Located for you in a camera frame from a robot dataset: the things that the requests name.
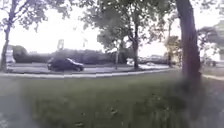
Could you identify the thin young tree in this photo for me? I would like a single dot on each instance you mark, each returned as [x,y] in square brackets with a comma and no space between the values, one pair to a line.
[117,58]

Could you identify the grey asphalt road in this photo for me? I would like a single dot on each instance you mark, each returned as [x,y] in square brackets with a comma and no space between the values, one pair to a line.
[100,69]

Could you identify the white vehicle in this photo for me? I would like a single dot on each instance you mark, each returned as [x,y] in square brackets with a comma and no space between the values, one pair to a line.
[130,61]

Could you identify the long dark hedge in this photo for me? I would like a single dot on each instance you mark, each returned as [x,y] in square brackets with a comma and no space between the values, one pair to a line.
[90,56]

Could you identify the tree with forked trunk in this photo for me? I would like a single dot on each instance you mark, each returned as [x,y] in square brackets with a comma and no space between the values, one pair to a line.
[135,53]

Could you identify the green grass lawn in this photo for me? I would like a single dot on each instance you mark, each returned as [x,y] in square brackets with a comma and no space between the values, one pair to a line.
[100,100]

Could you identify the pale paved path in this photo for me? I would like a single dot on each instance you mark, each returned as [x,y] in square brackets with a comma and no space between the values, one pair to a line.
[66,75]

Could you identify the dark car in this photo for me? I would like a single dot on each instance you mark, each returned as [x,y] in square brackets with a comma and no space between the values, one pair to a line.
[63,64]

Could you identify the sign on pole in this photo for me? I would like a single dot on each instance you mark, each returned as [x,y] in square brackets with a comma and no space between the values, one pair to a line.
[60,44]

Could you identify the small yellowish tree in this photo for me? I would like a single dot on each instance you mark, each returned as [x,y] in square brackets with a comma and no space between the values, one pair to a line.
[171,46]

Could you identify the thick-trunked tree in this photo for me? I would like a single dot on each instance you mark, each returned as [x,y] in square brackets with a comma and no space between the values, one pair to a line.
[190,43]

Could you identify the leaning slim tree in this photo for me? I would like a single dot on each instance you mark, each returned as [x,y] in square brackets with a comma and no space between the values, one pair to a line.
[4,50]

